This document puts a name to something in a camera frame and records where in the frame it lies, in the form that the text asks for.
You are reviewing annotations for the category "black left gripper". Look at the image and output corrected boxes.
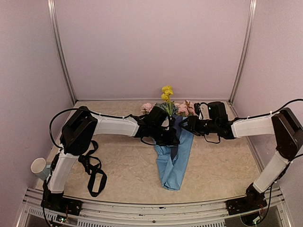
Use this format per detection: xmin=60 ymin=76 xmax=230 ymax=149
xmin=151 ymin=124 xmax=180 ymax=147

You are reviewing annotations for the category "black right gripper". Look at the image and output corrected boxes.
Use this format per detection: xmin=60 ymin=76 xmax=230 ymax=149
xmin=178 ymin=115 xmax=219 ymax=136

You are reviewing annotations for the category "pale pink fake flower stem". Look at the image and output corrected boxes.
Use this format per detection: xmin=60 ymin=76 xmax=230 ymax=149
xmin=174 ymin=100 xmax=196 ymax=117

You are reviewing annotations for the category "blue wrapping paper sheet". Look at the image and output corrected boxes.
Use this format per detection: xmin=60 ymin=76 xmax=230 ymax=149
xmin=155 ymin=115 xmax=194 ymax=191

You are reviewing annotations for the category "blue fake flower bunch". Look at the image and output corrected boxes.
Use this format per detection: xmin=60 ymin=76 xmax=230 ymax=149
xmin=154 ymin=102 xmax=178 ymax=115

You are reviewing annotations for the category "yellow fake flower stem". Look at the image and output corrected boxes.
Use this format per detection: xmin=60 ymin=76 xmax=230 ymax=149
xmin=161 ymin=86 xmax=174 ymax=115

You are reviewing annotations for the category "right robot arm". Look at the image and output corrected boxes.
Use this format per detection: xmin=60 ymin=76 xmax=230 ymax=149
xmin=179 ymin=101 xmax=303 ymax=210

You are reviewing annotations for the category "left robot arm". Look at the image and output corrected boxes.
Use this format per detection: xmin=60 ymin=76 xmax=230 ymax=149
xmin=43 ymin=106 xmax=179 ymax=210

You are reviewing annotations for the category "black printed ribbon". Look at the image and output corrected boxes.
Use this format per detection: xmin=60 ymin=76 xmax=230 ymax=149
xmin=78 ymin=140 xmax=107 ymax=197

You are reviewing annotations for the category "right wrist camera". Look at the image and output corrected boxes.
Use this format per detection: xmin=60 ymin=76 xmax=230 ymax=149
xmin=194 ymin=103 xmax=204 ymax=120

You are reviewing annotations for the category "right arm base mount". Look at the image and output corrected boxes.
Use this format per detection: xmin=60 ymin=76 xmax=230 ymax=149
xmin=225 ymin=197 xmax=267 ymax=215

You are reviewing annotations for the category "aluminium front frame rail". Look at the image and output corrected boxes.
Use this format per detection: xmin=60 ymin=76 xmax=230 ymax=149
xmin=15 ymin=187 xmax=294 ymax=227

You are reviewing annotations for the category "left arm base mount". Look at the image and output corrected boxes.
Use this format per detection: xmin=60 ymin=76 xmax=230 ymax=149
xmin=41 ymin=197 xmax=83 ymax=216

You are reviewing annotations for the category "aluminium corner post right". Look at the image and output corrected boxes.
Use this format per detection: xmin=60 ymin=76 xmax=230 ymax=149
xmin=229 ymin=0 xmax=258 ymax=105

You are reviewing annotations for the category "aluminium corner post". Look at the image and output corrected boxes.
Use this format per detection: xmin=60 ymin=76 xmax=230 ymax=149
xmin=229 ymin=0 xmax=258 ymax=105
xmin=47 ymin=0 xmax=77 ymax=105

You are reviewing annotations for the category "aluminium corner post left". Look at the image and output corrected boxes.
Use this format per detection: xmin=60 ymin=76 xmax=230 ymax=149
xmin=47 ymin=0 xmax=77 ymax=105

